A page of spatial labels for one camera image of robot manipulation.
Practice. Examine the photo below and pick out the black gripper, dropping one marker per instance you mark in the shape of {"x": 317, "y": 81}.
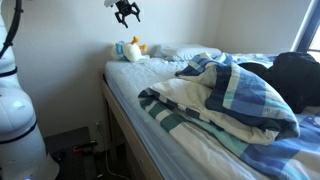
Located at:
{"x": 125, "y": 6}

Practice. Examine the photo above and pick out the white duck plush orange feet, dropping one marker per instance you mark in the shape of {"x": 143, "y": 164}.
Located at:
{"x": 131, "y": 51}

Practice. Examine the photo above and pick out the blue checked blanket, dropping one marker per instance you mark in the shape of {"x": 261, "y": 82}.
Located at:
{"x": 226, "y": 110}

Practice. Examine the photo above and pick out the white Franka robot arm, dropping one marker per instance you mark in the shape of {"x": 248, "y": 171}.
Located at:
{"x": 16, "y": 133}

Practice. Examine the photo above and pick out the light blue pillow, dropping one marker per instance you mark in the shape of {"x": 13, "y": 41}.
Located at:
{"x": 190, "y": 51}

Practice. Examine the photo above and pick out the mattress with light blue sheet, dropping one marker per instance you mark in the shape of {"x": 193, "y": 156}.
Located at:
{"x": 133, "y": 86}

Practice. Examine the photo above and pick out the black clothing pile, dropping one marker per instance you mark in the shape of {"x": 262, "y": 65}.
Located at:
{"x": 290, "y": 83}

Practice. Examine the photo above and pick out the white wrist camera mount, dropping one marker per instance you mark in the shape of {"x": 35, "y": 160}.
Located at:
{"x": 109, "y": 2}

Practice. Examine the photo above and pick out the light wooden bed frame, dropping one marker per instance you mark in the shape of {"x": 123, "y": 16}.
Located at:
{"x": 126, "y": 130}

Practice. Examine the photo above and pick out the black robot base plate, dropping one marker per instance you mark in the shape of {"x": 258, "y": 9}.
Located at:
{"x": 70, "y": 156}

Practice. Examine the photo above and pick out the window with dark frame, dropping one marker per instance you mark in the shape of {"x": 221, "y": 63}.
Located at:
{"x": 305, "y": 30}

